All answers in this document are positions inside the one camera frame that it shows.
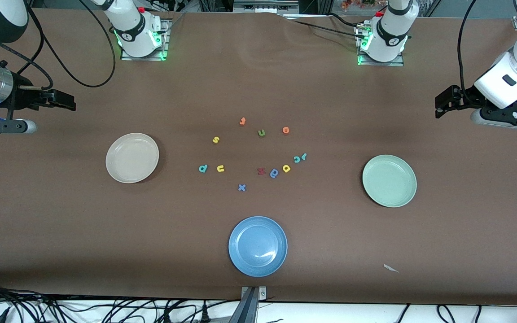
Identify green round plate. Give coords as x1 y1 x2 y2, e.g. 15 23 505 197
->
362 154 418 208

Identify black base cable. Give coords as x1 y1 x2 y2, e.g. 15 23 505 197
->
285 13 362 40

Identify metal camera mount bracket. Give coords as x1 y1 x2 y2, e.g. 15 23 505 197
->
229 286 267 323

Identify beige round plate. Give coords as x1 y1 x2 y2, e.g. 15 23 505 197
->
105 132 160 184

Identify brown table cover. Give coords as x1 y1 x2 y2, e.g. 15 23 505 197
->
0 8 517 306

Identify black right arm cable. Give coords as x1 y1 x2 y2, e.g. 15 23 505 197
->
0 0 117 90

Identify grey aluminium frame piece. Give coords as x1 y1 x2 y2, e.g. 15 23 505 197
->
232 0 299 14

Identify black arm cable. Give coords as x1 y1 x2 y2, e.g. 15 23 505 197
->
457 0 479 104
0 0 117 90

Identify blue round plate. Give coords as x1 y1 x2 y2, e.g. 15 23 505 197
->
228 216 288 278

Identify orange artificial flowers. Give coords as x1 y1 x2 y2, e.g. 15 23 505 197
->
342 0 377 11

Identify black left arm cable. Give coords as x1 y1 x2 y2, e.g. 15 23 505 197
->
457 0 479 104

